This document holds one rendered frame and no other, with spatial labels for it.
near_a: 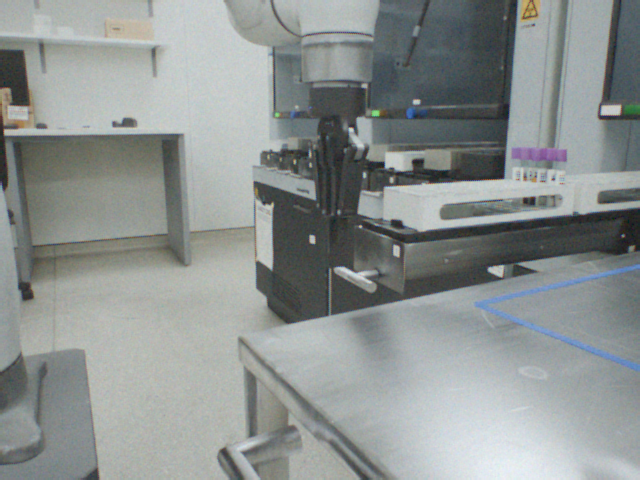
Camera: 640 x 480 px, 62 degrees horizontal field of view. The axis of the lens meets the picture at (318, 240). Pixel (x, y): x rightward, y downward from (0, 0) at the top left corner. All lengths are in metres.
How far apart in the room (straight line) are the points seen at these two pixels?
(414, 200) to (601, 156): 0.53
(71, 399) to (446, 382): 0.39
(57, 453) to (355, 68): 0.50
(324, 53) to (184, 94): 3.58
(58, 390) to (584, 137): 1.00
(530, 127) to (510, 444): 1.06
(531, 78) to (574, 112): 0.14
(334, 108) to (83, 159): 3.55
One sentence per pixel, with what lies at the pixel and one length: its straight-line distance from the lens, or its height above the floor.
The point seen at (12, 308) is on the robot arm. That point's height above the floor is 0.81.
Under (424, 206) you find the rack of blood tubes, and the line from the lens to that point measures 0.73.
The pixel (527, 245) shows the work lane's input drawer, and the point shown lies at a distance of 0.85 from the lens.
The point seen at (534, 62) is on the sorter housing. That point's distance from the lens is 1.29.
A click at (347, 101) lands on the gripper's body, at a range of 0.68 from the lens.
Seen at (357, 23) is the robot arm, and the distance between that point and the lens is 0.68.
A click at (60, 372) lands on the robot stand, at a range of 0.65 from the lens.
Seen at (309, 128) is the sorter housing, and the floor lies 0.92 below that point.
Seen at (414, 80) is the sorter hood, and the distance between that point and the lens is 1.60.
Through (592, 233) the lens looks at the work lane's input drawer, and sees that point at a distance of 0.95.
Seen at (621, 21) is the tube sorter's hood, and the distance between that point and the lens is 1.16.
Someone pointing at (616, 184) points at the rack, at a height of 0.86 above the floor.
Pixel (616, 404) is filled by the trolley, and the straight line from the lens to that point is 0.33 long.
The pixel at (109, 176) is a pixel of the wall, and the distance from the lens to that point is 4.16.
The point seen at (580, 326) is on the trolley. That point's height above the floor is 0.82.
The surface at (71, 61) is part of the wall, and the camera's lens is 4.15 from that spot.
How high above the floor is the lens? 0.97
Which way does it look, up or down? 13 degrees down
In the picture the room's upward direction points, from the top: straight up
